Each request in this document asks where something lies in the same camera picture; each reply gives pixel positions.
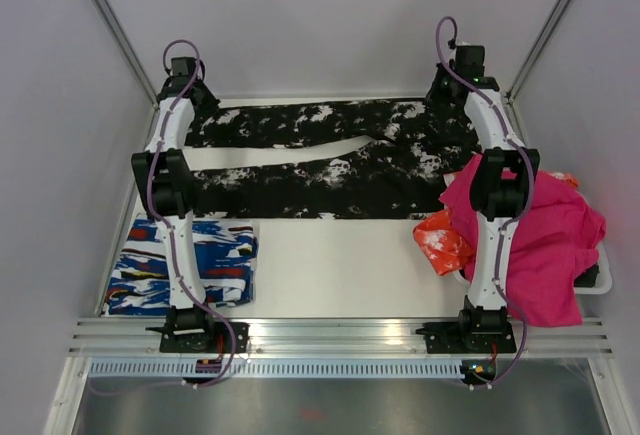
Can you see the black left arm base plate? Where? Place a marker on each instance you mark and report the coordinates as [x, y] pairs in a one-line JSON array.
[[235, 335]]

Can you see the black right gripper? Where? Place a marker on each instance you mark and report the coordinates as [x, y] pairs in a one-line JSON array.
[[435, 94]]

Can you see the black white splattered trousers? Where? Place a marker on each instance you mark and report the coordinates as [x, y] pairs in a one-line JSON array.
[[399, 174]]

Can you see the blue white patterned folded trousers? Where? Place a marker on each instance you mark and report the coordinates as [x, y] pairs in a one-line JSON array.
[[226, 253]]

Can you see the white slotted cable duct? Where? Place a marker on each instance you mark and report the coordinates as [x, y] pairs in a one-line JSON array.
[[279, 368]]

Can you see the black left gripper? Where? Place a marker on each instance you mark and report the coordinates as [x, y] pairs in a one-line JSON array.
[[213, 107]]

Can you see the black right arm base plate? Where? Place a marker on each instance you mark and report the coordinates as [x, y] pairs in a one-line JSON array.
[[450, 338]]

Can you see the orange white garment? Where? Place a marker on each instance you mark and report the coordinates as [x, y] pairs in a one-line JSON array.
[[449, 243]]

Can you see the white laundry basket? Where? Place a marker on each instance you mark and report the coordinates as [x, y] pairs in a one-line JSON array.
[[597, 280]]

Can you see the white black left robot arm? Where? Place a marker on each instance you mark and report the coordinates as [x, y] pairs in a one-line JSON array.
[[167, 189]]

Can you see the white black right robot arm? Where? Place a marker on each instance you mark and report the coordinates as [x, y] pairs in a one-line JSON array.
[[500, 194]]

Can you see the left aluminium frame post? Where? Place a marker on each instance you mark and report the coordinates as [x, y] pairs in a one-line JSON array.
[[110, 19]]

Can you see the aluminium mounting rail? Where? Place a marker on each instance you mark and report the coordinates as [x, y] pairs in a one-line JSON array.
[[326, 338]]

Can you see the aluminium frame post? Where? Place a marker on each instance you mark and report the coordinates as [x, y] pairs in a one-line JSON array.
[[548, 29], [110, 19]]

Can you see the right aluminium frame post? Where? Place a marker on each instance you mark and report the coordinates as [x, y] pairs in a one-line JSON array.
[[548, 29]]

